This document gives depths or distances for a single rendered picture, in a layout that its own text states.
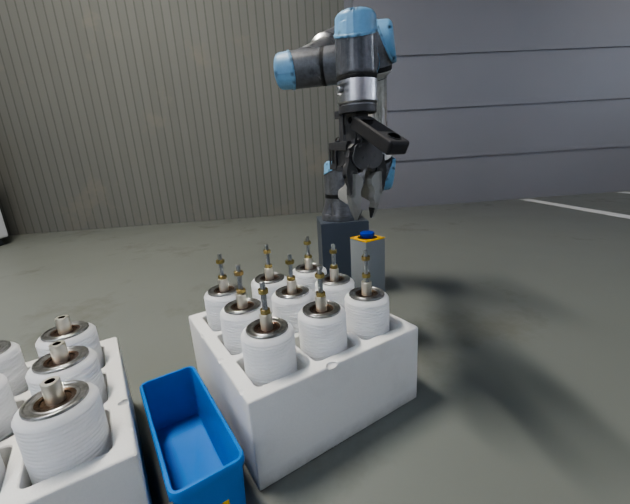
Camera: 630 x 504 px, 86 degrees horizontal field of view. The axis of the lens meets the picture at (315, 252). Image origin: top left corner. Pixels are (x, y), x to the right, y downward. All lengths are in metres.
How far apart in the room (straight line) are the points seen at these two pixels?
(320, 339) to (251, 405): 0.17
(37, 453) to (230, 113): 3.07
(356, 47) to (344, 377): 0.59
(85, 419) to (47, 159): 3.48
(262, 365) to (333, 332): 0.14
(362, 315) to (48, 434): 0.51
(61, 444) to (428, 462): 0.57
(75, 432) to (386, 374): 0.52
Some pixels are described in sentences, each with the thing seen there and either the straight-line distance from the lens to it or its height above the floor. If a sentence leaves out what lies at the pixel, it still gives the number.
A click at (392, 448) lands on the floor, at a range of 0.76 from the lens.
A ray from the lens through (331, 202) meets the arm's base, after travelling 1.30.
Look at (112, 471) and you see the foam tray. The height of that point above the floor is 0.17.
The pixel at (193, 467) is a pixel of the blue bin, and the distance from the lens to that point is 0.78.
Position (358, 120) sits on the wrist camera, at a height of 0.60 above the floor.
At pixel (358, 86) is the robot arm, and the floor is 0.66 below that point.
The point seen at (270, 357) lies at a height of 0.22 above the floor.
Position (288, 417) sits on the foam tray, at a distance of 0.65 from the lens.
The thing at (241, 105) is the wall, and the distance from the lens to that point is 3.39.
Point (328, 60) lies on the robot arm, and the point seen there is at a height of 0.73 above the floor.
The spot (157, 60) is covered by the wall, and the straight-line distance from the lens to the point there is 3.59.
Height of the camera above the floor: 0.54
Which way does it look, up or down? 16 degrees down
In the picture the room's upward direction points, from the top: 4 degrees counter-clockwise
